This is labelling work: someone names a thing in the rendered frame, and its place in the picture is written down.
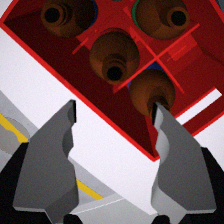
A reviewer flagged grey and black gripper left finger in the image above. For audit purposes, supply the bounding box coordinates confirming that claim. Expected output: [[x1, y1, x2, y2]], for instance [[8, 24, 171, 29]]
[[0, 99, 79, 224]]

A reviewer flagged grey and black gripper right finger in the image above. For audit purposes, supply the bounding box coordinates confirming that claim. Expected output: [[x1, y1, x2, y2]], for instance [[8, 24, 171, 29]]
[[150, 102, 224, 224]]

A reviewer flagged dark red plastic crate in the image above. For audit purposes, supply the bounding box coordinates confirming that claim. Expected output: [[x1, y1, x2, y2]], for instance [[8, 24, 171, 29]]
[[0, 0, 224, 162]]

